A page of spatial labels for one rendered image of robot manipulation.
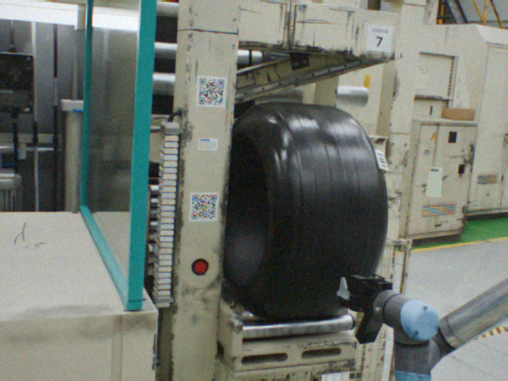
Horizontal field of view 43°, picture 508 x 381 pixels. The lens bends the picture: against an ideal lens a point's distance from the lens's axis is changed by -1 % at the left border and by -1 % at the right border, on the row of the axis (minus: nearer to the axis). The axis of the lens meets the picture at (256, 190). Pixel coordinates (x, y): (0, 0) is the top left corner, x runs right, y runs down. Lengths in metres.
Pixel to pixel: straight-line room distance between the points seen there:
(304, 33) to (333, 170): 0.56
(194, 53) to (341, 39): 0.60
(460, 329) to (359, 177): 0.43
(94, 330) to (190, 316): 0.93
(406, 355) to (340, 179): 0.45
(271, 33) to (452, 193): 5.02
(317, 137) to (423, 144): 4.75
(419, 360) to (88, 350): 0.78
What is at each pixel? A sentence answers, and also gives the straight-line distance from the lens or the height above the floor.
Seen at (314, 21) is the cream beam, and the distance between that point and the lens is 2.01.
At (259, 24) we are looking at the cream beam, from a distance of 1.94.
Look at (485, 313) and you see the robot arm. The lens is 1.46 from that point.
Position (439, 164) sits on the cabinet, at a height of 0.82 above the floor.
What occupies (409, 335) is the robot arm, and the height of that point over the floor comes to 1.07.
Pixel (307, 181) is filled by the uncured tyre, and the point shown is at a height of 1.32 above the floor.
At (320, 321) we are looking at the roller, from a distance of 1.80.
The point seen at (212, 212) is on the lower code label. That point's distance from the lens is 1.67.
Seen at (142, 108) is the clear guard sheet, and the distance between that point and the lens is 0.76.
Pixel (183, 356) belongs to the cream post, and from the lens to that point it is 1.78.
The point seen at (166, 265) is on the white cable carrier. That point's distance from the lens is 1.69.
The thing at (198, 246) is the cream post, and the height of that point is 1.12.
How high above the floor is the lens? 1.57
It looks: 10 degrees down
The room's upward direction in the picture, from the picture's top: 4 degrees clockwise
